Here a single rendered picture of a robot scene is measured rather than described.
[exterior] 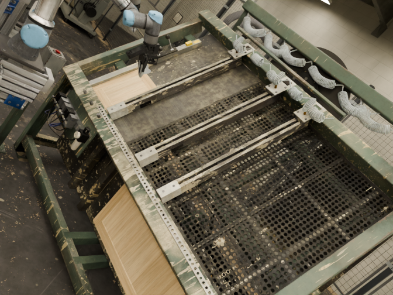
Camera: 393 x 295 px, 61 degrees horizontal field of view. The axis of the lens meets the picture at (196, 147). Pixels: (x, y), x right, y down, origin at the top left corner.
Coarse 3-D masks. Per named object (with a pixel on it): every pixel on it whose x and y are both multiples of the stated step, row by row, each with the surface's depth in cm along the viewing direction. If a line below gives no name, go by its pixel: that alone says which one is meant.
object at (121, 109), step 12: (252, 48) 253; (228, 60) 251; (240, 60) 254; (192, 72) 244; (204, 72) 243; (216, 72) 249; (168, 84) 237; (180, 84) 237; (192, 84) 244; (144, 96) 232; (156, 96) 233; (108, 108) 224; (120, 108) 223; (132, 108) 229
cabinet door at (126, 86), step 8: (136, 72) 253; (112, 80) 249; (120, 80) 248; (128, 80) 249; (136, 80) 248; (144, 80) 248; (96, 88) 244; (104, 88) 244; (112, 88) 244; (120, 88) 243; (128, 88) 243; (136, 88) 243; (144, 88) 243; (152, 88) 242; (104, 96) 239; (112, 96) 239; (120, 96) 239; (128, 96) 238; (104, 104) 234; (112, 104) 234
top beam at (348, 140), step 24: (216, 24) 275; (264, 72) 239; (288, 96) 226; (312, 120) 215; (336, 120) 208; (336, 144) 205; (360, 144) 196; (360, 168) 196; (384, 168) 186; (384, 192) 187
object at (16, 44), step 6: (18, 36) 166; (12, 42) 166; (18, 42) 166; (12, 48) 166; (18, 48) 166; (24, 48) 167; (30, 48) 168; (18, 54) 167; (24, 54) 168; (30, 54) 170; (36, 54) 174; (30, 60) 172
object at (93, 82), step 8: (200, 40) 272; (184, 48) 266; (192, 48) 271; (168, 56) 263; (136, 64) 256; (152, 64) 260; (112, 72) 251; (120, 72) 251; (128, 72) 253; (96, 80) 246; (104, 80) 247
